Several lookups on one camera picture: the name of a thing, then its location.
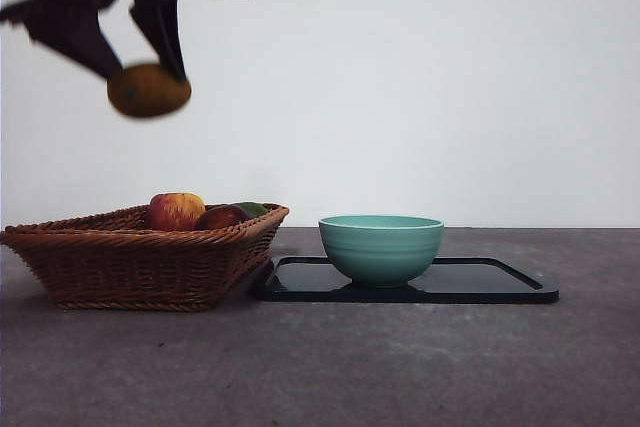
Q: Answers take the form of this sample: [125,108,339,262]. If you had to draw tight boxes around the yellow-brown kiwifruit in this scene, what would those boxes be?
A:
[106,63,193,120]

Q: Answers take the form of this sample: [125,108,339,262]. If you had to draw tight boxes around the black rectangular tray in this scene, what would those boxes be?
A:
[252,255,561,305]

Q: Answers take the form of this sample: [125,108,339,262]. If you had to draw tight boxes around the brown wicker basket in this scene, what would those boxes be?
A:
[0,203,291,312]

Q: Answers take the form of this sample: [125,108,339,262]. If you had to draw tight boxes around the teal ribbed bowl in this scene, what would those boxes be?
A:
[318,214,445,290]

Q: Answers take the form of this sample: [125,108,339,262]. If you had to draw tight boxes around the dark red apple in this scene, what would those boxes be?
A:
[194,204,252,232]

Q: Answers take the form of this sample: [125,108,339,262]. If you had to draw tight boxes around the green fruit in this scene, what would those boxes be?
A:
[234,202,270,221]

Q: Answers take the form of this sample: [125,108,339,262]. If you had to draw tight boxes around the red and yellow apple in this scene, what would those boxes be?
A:
[146,191,207,232]

